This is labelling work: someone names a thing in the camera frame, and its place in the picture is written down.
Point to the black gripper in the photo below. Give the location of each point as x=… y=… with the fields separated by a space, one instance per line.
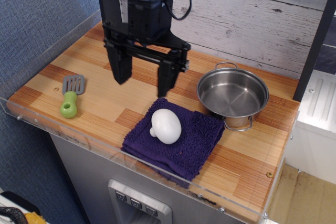
x=149 y=37

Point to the white toy mushroom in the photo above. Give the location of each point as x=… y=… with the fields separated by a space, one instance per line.
x=166 y=126

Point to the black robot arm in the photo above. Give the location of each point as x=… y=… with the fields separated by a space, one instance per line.
x=142 y=29

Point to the stainless steel pot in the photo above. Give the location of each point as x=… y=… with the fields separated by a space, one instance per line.
x=232 y=94

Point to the purple folded towel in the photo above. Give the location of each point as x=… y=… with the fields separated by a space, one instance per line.
x=185 y=157

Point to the grey cabinet front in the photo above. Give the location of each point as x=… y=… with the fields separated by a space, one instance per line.
x=90 y=174

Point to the silver button panel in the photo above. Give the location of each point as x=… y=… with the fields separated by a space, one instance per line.
x=133 y=206

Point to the white toy sink counter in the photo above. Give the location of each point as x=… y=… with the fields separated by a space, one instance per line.
x=311 y=146

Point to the black left frame post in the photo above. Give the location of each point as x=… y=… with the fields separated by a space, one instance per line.
x=112 y=18

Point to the black frame post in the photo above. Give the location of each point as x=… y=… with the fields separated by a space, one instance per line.
x=317 y=43
x=112 y=18

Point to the grey spatula green handle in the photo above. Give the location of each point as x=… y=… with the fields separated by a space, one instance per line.
x=72 y=86

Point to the clear acrylic guard rail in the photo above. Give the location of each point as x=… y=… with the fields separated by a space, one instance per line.
x=237 y=179

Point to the black right frame post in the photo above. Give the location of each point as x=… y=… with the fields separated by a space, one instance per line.
x=317 y=43

